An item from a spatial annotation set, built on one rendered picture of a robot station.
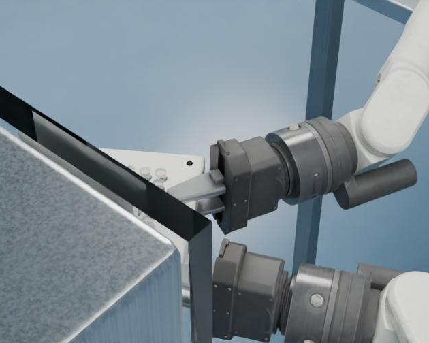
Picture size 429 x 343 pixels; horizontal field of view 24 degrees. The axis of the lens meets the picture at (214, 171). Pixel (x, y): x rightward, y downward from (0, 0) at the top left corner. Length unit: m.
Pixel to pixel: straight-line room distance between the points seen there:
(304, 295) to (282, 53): 2.12
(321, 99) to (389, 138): 0.84
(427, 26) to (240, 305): 0.45
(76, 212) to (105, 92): 2.75
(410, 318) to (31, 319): 0.80
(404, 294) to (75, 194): 0.81
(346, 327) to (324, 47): 1.00
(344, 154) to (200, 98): 1.77
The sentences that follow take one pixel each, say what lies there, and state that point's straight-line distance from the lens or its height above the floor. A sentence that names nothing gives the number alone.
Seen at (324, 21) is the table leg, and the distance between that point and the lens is 1.86.
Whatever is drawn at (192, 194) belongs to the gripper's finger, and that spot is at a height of 1.09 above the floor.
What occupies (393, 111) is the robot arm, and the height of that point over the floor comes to 1.12.
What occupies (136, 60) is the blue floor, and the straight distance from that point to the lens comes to 3.02.
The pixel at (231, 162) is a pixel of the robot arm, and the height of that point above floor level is 1.13.
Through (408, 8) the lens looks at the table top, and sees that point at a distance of 1.71.
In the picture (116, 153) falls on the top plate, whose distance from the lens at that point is 1.14.
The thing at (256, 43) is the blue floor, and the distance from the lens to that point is 3.08.
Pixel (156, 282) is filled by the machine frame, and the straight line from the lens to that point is 0.16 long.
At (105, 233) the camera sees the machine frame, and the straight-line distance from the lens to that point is 0.16.
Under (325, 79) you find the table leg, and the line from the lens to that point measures 1.94.
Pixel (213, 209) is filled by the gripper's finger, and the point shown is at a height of 1.06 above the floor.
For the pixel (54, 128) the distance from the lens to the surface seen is 0.18.
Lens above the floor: 1.87
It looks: 45 degrees down
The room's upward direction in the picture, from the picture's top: straight up
